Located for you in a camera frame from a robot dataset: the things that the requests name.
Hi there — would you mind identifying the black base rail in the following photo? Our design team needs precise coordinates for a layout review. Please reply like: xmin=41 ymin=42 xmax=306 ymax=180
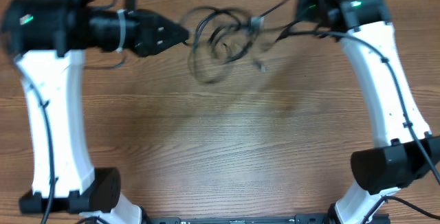
xmin=142 ymin=214 xmax=337 ymax=224

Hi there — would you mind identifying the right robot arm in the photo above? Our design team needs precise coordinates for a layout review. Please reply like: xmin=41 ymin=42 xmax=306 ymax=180
xmin=296 ymin=0 xmax=439 ymax=223

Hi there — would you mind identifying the black USB cable bundle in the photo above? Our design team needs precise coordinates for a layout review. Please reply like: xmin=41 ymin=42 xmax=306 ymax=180
xmin=178 ymin=0 xmax=300 ymax=85

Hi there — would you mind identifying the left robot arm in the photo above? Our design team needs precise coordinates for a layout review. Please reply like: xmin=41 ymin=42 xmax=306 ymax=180
xmin=1 ymin=0 xmax=188 ymax=223

